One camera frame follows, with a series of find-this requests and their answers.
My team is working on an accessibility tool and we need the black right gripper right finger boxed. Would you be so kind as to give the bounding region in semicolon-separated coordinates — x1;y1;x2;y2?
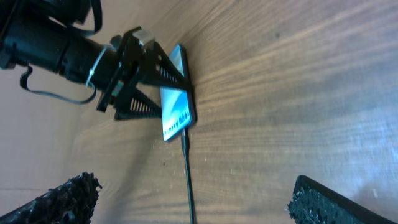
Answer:
287;175;396;224

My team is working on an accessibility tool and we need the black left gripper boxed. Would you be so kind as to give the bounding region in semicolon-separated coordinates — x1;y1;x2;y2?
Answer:
96;26;192;121

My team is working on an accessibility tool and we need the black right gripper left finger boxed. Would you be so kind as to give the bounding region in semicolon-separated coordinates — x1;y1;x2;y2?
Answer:
1;172;102;224

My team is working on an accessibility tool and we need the Samsung Galaxy smartphone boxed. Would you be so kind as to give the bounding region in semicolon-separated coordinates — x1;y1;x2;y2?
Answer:
160;44;197;142

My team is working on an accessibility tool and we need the black USB charging cable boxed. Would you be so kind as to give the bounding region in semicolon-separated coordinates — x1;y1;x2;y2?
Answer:
180;128;198;224

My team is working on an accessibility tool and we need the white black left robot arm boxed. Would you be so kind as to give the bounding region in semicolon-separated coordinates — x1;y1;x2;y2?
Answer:
1;0;193;121

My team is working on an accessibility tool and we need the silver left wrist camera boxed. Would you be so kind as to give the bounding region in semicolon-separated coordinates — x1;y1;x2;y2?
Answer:
133;29;155;47

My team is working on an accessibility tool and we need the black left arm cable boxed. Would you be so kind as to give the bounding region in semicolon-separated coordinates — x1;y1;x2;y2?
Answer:
19;0;103;105

